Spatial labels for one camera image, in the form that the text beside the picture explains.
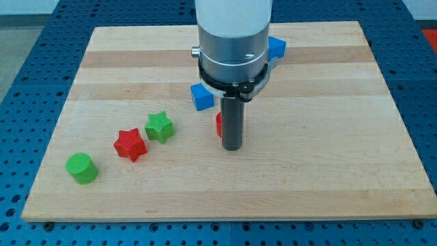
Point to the black tool mount bracket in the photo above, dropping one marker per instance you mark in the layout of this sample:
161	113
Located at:
243	91

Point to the green cylinder block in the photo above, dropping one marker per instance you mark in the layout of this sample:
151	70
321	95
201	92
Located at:
81	168

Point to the blue block behind arm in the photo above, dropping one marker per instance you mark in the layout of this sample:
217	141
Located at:
276	48

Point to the green star block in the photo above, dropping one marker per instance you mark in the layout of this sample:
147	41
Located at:
159	127

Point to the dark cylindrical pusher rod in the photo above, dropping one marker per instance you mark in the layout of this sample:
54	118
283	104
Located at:
232	117

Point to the blue cube block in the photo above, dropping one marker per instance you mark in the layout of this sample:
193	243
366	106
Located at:
201	97

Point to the red star block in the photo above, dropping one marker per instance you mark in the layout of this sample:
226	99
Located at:
130	144

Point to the wooden board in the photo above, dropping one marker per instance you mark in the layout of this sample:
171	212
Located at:
323	140

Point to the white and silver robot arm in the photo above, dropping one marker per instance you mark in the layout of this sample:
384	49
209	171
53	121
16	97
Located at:
233	38

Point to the red cylinder block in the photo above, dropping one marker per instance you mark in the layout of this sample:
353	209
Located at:
218	124

